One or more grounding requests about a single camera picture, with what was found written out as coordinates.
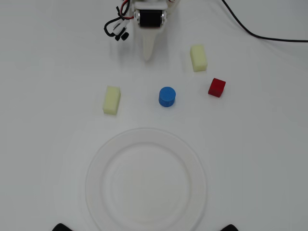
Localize white round plate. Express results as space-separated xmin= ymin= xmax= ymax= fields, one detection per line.
xmin=84 ymin=127 xmax=208 ymax=231

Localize red cube block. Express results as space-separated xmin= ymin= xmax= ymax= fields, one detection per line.
xmin=207 ymin=77 xmax=227 ymax=99

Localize red and black motor wires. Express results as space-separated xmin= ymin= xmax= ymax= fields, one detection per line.
xmin=118 ymin=0 xmax=135 ymax=20

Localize black looped camera cable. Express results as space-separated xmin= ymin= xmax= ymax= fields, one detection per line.
xmin=103 ymin=6 xmax=126 ymax=37

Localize blue ribbed cylinder block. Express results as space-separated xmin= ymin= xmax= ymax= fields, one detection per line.
xmin=158 ymin=87 xmax=176 ymax=108

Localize black rounded stand foot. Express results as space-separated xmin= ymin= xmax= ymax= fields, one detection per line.
xmin=220 ymin=224 xmax=243 ymax=231
xmin=51 ymin=223 xmax=73 ymax=231

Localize long black table cable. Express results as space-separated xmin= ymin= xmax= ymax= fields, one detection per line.
xmin=220 ymin=0 xmax=308 ymax=43

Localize pale yellow rectangular block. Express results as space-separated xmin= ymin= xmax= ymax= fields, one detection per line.
xmin=190 ymin=44 xmax=208 ymax=72
xmin=103 ymin=86 xmax=121 ymax=116

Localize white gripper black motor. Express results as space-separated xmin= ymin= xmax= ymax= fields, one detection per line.
xmin=131 ymin=0 xmax=180 ymax=62

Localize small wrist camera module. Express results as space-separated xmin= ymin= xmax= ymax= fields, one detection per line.
xmin=111 ymin=19 xmax=130 ymax=41

